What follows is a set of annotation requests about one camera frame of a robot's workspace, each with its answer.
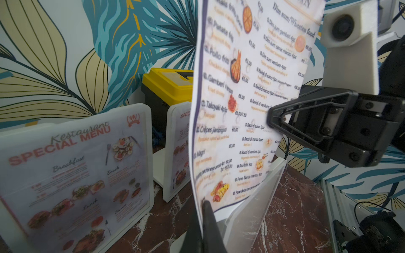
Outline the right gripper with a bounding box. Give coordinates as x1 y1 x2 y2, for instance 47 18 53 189
266 87 405 168

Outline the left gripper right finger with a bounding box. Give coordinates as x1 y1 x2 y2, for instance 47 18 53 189
202 200 227 253

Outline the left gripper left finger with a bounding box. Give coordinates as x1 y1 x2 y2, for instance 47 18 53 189
180 215 203 253

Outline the white menu rack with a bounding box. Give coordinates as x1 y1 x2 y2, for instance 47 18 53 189
0 103 155 253
153 102 192 202
169 158 287 253

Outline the yellow header menu sheet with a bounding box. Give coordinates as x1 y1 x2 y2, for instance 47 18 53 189
189 0 326 221

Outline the restaurant special menu sheet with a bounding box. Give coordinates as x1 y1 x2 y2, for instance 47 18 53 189
173 107 190 190

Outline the pink menu sheet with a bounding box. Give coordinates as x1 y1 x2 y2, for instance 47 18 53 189
0 111 151 253

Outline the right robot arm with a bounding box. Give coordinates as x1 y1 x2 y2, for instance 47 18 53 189
266 39 405 253

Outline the yellow black toolbox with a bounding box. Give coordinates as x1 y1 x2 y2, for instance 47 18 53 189
141 67 194 137

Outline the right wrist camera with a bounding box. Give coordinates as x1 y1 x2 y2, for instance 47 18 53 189
320 1 397 95

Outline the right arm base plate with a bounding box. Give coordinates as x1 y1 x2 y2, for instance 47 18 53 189
332 220 359 253

